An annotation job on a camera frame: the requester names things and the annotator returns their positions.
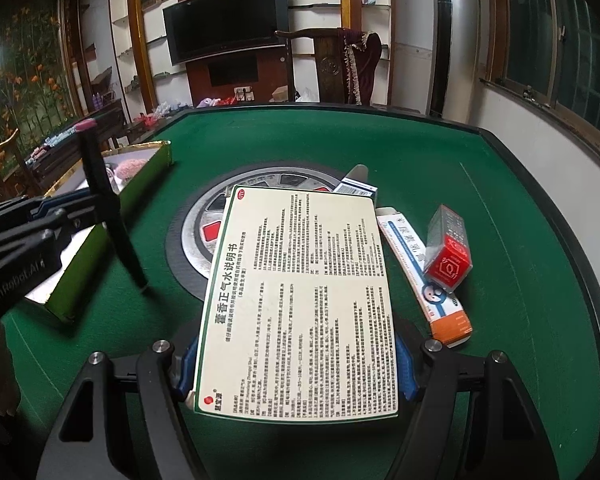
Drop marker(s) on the green storage box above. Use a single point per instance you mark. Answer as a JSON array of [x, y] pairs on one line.
[[77, 285]]

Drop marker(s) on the black flat-screen television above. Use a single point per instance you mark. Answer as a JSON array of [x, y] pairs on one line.
[[225, 20]]

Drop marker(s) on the red-brown television cabinet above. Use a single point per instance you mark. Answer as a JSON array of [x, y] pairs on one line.
[[200, 85]]

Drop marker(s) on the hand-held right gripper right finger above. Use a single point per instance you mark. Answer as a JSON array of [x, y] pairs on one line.
[[405, 370]]

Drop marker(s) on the large cream medicine box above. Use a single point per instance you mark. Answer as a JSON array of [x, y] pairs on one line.
[[300, 300]]

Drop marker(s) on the dark wooden chair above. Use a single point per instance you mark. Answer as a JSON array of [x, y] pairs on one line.
[[327, 65]]

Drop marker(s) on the pink fluffy item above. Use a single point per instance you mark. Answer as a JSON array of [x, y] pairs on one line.
[[132, 167]]

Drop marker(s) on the light wooden armchair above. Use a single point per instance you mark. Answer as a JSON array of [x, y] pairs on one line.
[[0, 170]]

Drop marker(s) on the black side table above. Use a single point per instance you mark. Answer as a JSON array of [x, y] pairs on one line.
[[65, 150]]

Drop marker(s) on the small cardboard box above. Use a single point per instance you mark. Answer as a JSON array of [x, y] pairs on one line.
[[280, 93]]

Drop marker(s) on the floral wall panel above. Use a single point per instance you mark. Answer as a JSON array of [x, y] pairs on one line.
[[25, 85]]

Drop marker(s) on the blue white medicine box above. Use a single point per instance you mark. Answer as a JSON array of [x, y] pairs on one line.
[[355, 189]]

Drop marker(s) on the maroon fringed cloth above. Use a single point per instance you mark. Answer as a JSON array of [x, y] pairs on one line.
[[365, 70]]

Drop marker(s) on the window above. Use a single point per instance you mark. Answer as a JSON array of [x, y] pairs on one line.
[[555, 35]]

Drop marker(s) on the wall power socket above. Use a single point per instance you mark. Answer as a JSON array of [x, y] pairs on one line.
[[243, 94]]

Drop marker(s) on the long white blue ointment box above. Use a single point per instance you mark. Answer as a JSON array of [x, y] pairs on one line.
[[405, 245]]

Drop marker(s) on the round grey table centre panel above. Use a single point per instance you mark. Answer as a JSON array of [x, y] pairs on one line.
[[195, 230]]

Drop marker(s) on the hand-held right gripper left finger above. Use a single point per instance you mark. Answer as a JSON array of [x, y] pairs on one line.
[[184, 365]]

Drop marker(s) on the colourful clutter pile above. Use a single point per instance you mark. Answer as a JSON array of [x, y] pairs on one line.
[[165, 110]]

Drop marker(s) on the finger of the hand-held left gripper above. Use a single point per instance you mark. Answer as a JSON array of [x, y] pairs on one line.
[[65, 203], [30, 240]]

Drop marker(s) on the small red medicine box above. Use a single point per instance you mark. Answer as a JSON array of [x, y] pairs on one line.
[[447, 260]]

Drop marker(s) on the standing air conditioner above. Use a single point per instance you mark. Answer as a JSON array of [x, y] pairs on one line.
[[455, 35]]

